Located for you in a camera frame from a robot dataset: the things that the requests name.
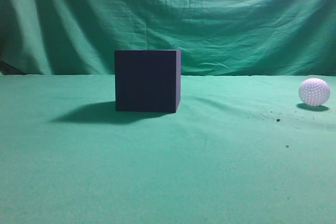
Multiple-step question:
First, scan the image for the green cloth backdrop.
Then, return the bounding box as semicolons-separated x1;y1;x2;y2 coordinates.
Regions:
1;0;335;223

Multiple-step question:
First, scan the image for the dark blue cube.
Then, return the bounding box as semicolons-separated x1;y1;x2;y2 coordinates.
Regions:
114;49;182;113

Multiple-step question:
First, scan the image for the white dimpled ball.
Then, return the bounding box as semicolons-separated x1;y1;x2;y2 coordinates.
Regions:
298;78;331;106

